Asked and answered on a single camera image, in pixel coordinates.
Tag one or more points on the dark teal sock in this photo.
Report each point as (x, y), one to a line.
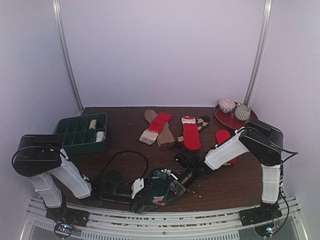
(159, 179)

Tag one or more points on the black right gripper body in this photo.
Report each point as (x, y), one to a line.
(178, 185)

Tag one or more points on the red sock right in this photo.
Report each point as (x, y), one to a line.
(222, 136)

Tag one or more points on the tan beige sock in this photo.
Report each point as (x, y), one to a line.
(165, 139)

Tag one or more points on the green compartment organizer tray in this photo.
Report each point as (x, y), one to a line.
(78, 139)

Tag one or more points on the left aluminium corner post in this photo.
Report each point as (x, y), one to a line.
(65, 53)

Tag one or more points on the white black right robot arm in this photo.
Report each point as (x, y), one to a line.
(262, 140)

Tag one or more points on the aluminium front rail frame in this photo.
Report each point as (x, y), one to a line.
(107, 224)

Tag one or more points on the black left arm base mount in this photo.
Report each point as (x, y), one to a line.
(70, 216)

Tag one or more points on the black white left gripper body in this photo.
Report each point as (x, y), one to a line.
(135, 204)

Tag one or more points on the red sock middle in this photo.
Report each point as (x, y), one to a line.
(191, 137)

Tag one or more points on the cream brown striped sock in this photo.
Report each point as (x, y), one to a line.
(100, 136)

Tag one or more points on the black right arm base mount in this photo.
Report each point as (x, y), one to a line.
(264, 212)

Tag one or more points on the aluminium corner post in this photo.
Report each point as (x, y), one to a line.
(65, 53)
(261, 47)

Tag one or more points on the right aluminium corner post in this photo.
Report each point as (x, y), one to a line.
(261, 47)

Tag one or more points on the brown argyle sock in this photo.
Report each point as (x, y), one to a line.
(202, 122)

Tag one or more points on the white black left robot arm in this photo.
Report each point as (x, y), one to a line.
(41, 157)

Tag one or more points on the dark red round plate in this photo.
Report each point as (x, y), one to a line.
(228, 119)

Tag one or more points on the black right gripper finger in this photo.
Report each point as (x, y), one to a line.
(169, 196)
(178, 190)

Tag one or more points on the red cream sock left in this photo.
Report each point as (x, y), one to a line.
(149, 136)

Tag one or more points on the patterned small bowl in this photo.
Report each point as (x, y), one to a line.
(226, 105)

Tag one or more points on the rolled beige sock in tray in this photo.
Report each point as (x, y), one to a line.
(93, 124)

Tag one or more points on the striped grey cup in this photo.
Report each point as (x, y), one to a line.
(242, 112)

